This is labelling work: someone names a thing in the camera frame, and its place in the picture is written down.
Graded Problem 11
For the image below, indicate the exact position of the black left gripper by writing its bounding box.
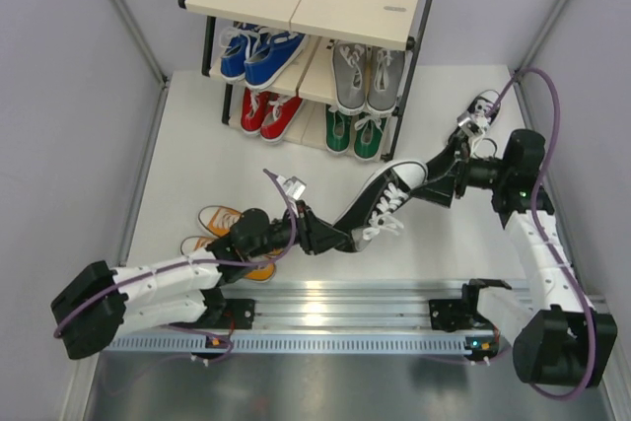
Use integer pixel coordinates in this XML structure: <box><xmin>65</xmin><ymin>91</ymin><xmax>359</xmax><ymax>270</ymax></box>
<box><xmin>246</xmin><ymin>200</ymin><xmax>349</xmax><ymax>259</ymax></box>

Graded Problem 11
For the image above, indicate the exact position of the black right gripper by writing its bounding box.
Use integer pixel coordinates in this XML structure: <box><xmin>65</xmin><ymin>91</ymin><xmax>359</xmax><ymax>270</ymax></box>
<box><xmin>410</xmin><ymin>135</ymin><xmax>512</xmax><ymax>208</ymax></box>

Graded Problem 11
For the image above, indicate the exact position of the black sneaker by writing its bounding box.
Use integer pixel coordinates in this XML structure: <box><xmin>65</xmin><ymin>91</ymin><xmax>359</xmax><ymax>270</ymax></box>
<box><xmin>333</xmin><ymin>160</ymin><xmax>428</xmax><ymax>253</ymax></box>
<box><xmin>447</xmin><ymin>90</ymin><xmax>501</xmax><ymax>144</ymax></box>

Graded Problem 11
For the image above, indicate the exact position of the green sneaker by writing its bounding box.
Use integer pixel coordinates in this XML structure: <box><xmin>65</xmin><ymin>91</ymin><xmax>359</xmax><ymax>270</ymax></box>
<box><xmin>325</xmin><ymin>105</ymin><xmax>352</xmax><ymax>155</ymax></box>
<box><xmin>353</xmin><ymin>113</ymin><xmax>387</xmax><ymax>161</ymax></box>

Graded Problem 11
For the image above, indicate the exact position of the grey sneaker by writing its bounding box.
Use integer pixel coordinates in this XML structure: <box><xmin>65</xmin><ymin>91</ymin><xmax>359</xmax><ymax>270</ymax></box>
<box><xmin>331</xmin><ymin>41</ymin><xmax>367</xmax><ymax>116</ymax></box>
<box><xmin>367</xmin><ymin>47</ymin><xmax>405</xmax><ymax>116</ymax></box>

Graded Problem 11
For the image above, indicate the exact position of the red sneaker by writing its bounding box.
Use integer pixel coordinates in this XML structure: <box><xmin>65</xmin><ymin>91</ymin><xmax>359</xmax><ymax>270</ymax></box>
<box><xmin>260</xmin><ymin>95</ymin><xmax>303</xmax><ymax>143</ymax></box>
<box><xmin>241</xmin><ymin>89</ymin><xmax>270</xmax><ymax>135</ymax></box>

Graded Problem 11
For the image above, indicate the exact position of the blue sneaker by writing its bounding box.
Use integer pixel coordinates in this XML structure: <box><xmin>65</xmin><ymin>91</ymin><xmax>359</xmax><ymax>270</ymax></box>
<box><xmin>245</xmin><ymin>31</ymin><xmax>309</xmax><ymax>91</ymax></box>
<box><xmin>220</xmin><ymin>23</ymin><xmax>267</xmax><ymax>83</ymax></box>

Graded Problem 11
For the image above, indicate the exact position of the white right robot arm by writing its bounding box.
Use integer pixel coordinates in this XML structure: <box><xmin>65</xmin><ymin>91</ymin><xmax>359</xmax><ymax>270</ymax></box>
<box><xmin>413</xmin><ymin>129</ymin><xmax>617</xmax><ymax>388</ymax></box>

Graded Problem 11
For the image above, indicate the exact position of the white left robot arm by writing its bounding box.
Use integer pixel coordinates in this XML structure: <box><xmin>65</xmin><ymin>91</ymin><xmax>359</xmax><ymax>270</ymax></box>
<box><xmin>51</xmin><ymin>203</ymin><xmax>365</xmax><ymax>360</ymax></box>

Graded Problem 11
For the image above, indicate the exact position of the beige three-tier shoe shelf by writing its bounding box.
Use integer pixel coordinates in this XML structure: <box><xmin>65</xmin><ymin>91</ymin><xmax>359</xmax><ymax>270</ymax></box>
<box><xmin>178</xmin><ymin>0</ymin><xmax>433</xmax><ymax>161</ymax></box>

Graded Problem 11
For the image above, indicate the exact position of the orange sneaker lower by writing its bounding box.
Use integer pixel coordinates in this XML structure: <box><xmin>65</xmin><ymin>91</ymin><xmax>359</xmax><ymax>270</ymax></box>
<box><xmin>179</xmin><ymin>236</ymin><xmax>276</xmax><ymax>283</ymax></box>

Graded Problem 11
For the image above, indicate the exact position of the orange sneaker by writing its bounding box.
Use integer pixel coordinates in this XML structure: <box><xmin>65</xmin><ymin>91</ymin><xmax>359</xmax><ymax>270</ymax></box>
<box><xmin>197</xmin><ymin>205</ymin><xmax>242</xmax><ymax>238</ymax></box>
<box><xmin>179</xmin><ymin>236</ymin><xmax>276</xmax><ymax>283</ymax></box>

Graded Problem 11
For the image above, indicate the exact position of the orange sneaker upper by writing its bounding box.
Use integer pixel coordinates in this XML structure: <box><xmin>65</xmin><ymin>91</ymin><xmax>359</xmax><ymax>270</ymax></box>
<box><xmin>197</xmin><ymin>205</ymin><xmax>242</xmax><ymax>238</ymax></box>

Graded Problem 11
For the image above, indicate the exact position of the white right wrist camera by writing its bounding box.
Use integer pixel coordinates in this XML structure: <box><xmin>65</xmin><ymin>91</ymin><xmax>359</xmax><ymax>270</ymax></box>
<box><xmin>456</xmin><ymin>112</ymin><xmax>490</xmax><ymax>139</ymax></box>

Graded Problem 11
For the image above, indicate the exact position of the aluminium mounting rail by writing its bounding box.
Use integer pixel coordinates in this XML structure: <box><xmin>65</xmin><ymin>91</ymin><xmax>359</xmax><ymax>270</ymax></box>
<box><xmin>81</xmin><ymin>277</ymin><xmax>616</xmax><ymax>358</ymax></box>

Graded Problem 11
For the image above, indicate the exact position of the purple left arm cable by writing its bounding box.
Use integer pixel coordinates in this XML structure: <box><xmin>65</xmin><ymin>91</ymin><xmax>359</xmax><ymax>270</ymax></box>
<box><xmin>52</xmin><ymin>168</ymin><xmax>301</xmax><ymax>361</ymax></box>

